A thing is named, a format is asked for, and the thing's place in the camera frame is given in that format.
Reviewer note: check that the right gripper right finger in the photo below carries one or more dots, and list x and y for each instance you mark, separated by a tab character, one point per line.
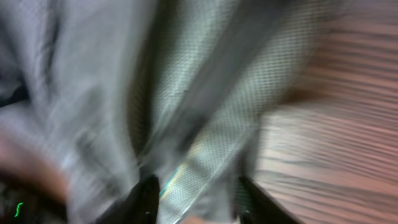
255	206

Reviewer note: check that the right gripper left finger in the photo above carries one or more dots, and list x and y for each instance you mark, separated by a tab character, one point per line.
133	202

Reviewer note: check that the grey cotton shorts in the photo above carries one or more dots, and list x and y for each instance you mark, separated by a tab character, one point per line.
99	95

